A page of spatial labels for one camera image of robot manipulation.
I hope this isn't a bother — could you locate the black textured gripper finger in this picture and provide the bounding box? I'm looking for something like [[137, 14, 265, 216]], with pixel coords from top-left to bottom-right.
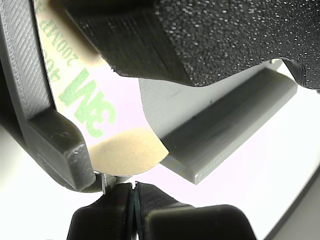
[[62, 0, 320, 90]]

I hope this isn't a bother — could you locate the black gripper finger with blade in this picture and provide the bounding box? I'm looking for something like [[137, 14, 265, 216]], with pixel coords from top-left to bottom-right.
[[66, 174, 133, 240]]

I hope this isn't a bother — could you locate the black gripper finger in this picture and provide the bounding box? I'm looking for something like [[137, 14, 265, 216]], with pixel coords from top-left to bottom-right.
[[133, 180, 196, 240]]

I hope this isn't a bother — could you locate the tan tape liner green print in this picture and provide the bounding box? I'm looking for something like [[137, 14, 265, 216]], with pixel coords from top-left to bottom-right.
[[33, 0, 171, 177]]

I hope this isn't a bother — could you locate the light grey printed part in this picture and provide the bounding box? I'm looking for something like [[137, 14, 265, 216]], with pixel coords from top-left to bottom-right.
[[138, 59, 300, 186]]

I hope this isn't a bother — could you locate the grey printed holder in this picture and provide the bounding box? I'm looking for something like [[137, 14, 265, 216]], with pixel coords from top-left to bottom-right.
[[0, 0, 97, 194]]

